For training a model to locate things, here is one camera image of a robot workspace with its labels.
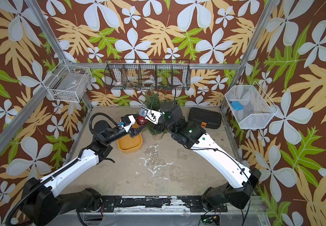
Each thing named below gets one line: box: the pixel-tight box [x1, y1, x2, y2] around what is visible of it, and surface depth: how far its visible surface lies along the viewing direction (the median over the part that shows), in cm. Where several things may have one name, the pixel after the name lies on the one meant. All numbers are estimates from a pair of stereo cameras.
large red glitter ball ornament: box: [136, 115, 149, 126], surface depth 65 cm
